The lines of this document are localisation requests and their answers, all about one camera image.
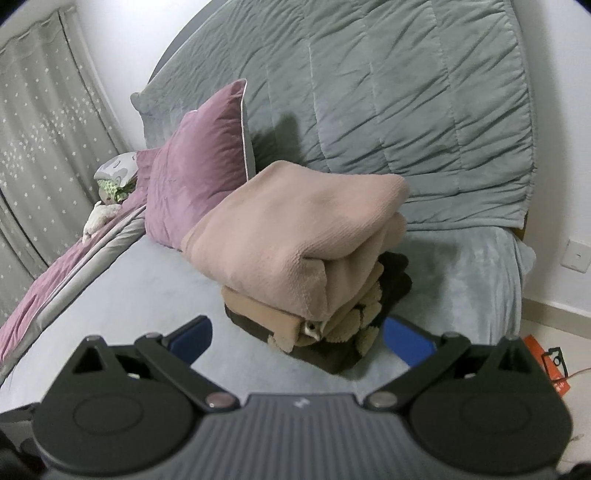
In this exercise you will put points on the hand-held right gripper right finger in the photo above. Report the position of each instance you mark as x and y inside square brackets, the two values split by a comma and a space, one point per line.
[408, 339]

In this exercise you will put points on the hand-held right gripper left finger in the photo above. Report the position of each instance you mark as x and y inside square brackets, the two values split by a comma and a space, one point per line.
[191, 339]

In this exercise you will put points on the pink knit sweater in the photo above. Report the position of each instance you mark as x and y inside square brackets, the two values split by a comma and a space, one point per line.
[295, 217]

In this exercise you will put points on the small pile of clothes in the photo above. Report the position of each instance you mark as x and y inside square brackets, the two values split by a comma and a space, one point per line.
[117, 167]

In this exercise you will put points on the folded beige garment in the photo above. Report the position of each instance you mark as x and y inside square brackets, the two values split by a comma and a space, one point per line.
[258, 314]

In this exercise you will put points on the folded dark brown garment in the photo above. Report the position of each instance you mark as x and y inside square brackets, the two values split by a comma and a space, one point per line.
[332, 362]

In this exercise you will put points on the orange packet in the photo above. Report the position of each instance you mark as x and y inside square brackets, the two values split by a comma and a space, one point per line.
[535, 348]

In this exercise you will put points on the purple and grey quilt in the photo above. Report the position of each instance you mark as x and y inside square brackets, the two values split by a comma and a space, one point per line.
[60, 272]

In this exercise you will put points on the white plush toy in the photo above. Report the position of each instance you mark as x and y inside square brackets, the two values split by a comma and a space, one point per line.
[99, 219]

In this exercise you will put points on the purple velvet pillow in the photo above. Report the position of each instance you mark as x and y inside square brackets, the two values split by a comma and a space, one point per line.
[194, 175]
[147, 170]

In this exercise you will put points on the green and white cloth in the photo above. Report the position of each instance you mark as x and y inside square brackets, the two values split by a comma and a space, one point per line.
[113, 190]

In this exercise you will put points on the grey quilted headboard cover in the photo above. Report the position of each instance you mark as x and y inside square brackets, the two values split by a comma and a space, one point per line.
[369, 92]

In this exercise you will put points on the grey star-print curtain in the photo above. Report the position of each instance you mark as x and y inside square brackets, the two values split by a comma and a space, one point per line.
[41, 115]

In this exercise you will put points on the white wall socket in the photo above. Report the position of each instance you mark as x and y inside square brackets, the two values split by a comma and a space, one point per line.
[577, 254]

